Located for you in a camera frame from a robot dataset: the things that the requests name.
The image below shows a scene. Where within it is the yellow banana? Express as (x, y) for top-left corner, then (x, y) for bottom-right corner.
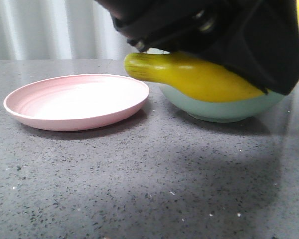
(124, 0), (299, 102)

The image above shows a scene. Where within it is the pink plate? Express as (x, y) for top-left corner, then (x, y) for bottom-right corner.
(4, 74), (150, 131)

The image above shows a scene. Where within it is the green bowl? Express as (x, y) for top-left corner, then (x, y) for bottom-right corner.
(159, 84), (285, 123)

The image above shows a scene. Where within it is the white curtain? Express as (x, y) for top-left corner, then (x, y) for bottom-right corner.
(0, 0), (130, 60)

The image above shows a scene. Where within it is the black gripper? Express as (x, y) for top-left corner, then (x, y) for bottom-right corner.
(99, 0), (299, 95)

